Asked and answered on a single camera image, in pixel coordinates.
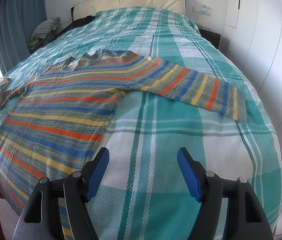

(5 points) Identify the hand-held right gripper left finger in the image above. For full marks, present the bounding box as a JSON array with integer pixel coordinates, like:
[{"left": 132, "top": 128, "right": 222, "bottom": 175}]
[{"left": 22, "top": 147, "right": 110, "bottom": 240}]

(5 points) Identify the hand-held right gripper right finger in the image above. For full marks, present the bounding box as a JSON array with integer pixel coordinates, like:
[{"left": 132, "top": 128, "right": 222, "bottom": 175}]
[{"left": 177, "top": 147, "right": 274, "bottom": 240}]

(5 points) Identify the striped knit sweater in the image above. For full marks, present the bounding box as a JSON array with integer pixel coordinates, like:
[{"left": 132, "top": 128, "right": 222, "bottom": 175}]
[{"left": 0, "top": 49, "right": 247, "bottom": 235}]

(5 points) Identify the checked clothes pile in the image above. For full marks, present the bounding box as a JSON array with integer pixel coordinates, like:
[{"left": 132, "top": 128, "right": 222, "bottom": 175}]
[{"left": 30, "top": 17, "right": 61, "bottom": 48}]

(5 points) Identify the teal plaid blanket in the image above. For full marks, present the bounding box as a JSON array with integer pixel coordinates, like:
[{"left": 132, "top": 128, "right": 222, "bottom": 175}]
[{"left": 0, "top": 6, "right": 282, "bottom": 240}]

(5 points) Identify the teal curtain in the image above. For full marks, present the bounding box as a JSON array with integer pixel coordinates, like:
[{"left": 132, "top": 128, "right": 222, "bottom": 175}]
[{"left": 0, "top": 0, "right": 48, "bottom": 74}]

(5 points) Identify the dark clothing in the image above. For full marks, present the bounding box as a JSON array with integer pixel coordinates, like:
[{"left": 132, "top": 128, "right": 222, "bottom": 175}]
[{"left": 56, "top": 15, "right": 96, "bottom": 34}]

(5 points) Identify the dark nightstand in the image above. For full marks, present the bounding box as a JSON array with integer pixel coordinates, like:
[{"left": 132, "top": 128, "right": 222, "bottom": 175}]
[{"left": 198, "top": 27, "right": 221, "bottom": 49}]

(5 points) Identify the white wardrobe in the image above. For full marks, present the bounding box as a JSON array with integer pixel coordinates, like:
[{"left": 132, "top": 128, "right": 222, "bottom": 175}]
[{"left": 228, "top": 0, "right": 282, "bottom": 155}]

